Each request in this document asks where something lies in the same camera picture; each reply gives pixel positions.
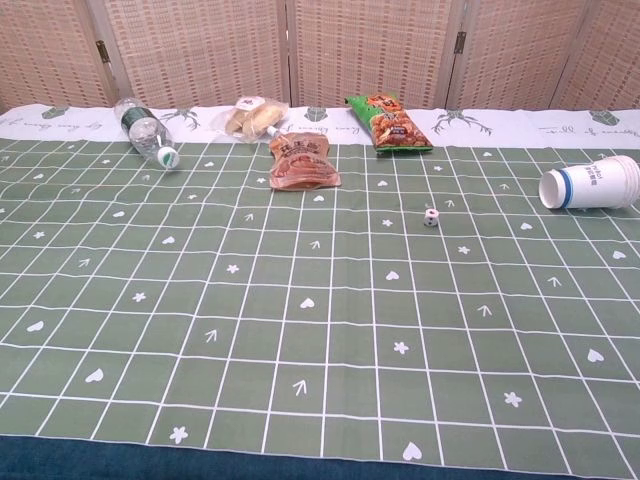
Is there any green grid tablecloth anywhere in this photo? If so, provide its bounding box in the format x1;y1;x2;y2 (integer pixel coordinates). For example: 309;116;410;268
0;103;640;480

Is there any brown spouted food pouch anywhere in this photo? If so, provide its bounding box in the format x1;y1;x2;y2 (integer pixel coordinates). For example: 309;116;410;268
267;125;342;192

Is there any green snack bag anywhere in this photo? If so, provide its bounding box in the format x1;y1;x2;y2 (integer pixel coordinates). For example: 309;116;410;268
344;92;435;154

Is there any clear bag of bread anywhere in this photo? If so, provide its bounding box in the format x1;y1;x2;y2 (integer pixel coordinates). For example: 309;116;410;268
219;95;291;144

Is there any clear plastic water bottle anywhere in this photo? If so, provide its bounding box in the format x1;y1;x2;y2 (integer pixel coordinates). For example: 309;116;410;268
113;96;181;171

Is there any woven bamboo folding screen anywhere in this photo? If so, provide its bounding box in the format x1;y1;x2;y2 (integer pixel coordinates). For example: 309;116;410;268
0;0;640;112

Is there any white paper cup blue band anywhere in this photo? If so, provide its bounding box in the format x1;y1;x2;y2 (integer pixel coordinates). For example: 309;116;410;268
538;154;640;211

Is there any dark blue table cover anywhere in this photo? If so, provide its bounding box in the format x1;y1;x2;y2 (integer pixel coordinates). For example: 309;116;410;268
0;433;571;480

